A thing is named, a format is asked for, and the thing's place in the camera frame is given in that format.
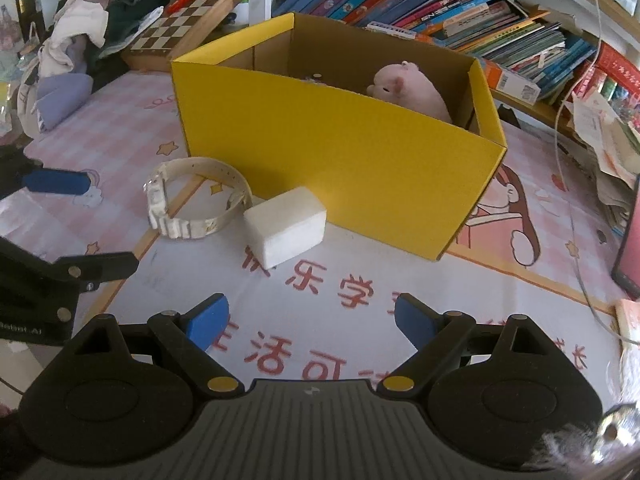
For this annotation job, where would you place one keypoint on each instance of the purple pillow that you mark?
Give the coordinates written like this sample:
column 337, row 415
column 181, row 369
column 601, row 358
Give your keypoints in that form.
column 62, row 97

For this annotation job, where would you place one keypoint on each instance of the pink printed play mat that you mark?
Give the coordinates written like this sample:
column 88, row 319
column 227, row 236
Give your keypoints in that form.
column 350, row 285

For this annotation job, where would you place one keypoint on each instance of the stack of papers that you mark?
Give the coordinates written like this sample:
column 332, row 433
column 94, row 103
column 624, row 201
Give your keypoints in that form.
column 612, row 150

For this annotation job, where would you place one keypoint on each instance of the row of red books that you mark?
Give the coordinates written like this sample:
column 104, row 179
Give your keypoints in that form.
column 617, row 77

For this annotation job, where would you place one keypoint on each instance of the white foam block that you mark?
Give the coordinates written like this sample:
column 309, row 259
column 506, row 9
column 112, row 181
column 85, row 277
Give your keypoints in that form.
column 285, row 225

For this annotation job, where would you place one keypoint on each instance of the white wristwatch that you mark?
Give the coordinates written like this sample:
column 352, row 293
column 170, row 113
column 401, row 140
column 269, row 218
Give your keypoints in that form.
column 159, row 202

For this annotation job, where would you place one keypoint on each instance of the yellow cardboard box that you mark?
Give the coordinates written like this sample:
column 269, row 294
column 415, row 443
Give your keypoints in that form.
column 350, row 160

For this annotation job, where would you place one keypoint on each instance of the orange white carton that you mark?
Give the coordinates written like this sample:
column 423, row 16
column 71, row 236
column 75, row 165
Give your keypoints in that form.
column 515, row 82

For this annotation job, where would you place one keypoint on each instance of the grey fluffy thing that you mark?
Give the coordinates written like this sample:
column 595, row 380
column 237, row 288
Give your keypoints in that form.
column 570, row 447

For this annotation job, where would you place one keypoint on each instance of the wooden chessboard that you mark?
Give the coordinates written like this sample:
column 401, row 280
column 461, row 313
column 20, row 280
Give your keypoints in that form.
column 192, row 17

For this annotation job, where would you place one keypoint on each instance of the pink plush toy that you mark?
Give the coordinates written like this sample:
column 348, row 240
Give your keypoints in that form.
column 415, row 91

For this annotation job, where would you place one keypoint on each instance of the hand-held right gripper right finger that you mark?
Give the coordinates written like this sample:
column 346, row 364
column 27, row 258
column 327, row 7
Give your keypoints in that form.
column 412, row 320

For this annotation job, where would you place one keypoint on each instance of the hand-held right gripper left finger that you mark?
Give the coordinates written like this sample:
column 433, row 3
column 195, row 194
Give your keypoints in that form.
column 210, row 321

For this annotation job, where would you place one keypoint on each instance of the pile of clothes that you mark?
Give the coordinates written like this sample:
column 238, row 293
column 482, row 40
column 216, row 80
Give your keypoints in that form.
column 125, row 15

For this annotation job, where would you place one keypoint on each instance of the wooden bookshelf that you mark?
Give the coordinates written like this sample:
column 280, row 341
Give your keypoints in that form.
column 542, row 116

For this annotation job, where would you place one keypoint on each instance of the pile of colourful books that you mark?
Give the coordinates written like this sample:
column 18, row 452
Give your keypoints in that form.
column 425, row 0

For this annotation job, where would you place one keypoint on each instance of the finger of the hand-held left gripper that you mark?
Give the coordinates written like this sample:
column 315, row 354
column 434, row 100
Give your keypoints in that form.
column 57, row 182
column 105, row 265

